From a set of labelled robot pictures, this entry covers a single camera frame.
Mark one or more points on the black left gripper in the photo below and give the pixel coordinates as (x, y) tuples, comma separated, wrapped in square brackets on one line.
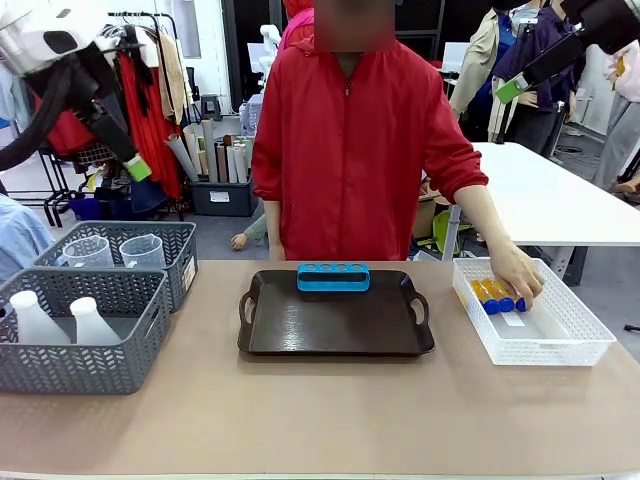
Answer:
[(90, 82)]

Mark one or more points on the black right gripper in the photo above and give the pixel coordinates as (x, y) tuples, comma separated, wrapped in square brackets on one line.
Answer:
[(605, 22)]

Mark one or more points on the clear plastic measuring cup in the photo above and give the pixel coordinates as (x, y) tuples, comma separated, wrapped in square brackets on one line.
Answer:
[(142, 252), (89, 252)]

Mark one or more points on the white plastic flask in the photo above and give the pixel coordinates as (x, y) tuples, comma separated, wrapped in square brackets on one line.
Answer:
[(95, 327), (35, 325)]

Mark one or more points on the orange tube blue cap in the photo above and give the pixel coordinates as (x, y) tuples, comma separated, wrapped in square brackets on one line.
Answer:
[(521, 304), (482, 292), (495, 289)]

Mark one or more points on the person's right forearm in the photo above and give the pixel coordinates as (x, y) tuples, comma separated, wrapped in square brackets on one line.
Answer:
[(274, 230)]

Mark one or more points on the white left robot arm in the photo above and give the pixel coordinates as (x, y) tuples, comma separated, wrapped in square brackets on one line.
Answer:
[(30, 40)]

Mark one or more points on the person's left forearm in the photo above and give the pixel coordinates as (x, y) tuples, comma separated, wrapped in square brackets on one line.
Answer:
[(482, 220)]

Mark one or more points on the person's left hand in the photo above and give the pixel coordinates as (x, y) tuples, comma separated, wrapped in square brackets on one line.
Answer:
[(517, 272)]

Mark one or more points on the red hanging garment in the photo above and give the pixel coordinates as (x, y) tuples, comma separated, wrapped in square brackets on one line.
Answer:
[(145, 125)]

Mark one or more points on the grey paper roll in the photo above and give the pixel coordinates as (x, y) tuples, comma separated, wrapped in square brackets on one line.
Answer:
[(182, 160)]

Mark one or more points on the white paper roll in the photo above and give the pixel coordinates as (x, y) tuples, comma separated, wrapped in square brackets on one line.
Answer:
[(192, 145), (237, 165)]

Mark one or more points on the mannequin in beige coat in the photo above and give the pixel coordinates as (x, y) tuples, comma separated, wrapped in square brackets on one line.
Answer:
[(480, 60)]

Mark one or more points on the beige hanging garment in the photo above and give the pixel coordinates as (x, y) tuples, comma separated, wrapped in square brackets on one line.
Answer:
[(172, 75)]

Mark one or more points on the pale green paper roll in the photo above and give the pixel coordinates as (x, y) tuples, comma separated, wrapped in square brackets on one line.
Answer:
[(209, 145)]

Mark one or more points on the black clothes rack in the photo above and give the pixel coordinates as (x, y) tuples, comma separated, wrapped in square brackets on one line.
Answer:
[(54, 210)]

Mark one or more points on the black step stool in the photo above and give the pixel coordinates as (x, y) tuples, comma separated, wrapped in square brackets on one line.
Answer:
[(211, 106)]

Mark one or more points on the brown paper roll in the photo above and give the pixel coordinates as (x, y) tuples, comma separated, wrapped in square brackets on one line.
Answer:
[(221, 165)]

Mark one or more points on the dark grey storage bin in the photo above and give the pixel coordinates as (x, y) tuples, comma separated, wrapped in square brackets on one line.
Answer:
[(225, 200)]

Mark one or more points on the grey basket holding cups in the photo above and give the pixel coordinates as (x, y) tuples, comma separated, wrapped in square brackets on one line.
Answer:
[(180, 250)]

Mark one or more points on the light blue cloth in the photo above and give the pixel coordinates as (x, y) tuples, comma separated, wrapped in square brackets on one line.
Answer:
[(20, 235)]

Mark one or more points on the white office table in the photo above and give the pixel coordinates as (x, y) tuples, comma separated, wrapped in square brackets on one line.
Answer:
[(550, 200)]

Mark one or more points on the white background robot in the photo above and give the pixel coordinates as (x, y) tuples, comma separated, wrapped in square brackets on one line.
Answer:
[(270, 35)]

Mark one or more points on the lime green object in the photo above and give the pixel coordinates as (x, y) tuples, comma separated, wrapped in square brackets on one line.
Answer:
[(445, 227)]

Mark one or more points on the person's blurred head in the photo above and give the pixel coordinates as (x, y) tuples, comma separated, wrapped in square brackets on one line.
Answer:
[(352, 25)]

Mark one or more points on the pink hanging garment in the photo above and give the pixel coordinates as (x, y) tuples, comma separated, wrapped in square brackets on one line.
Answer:
[(295, 25)]

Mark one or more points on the grey basket holding flasks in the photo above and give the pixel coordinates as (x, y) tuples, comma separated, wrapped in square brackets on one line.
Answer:
[(75, 365)]

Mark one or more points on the person in red jacket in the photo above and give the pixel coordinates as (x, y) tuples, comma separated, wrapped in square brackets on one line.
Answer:
[(350, 175)]

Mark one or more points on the blue test tube rack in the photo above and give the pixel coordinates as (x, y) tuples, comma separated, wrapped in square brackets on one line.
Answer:
[(332, 282)]

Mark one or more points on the white paper label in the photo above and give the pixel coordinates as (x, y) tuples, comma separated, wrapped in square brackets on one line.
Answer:
[(513, 320)]

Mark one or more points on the dark brown serving tray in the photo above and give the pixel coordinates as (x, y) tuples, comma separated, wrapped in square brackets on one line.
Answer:
[(335, 325)]

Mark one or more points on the white plastic mesh basket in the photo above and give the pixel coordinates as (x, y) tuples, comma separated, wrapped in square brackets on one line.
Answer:
[(550, 345)]

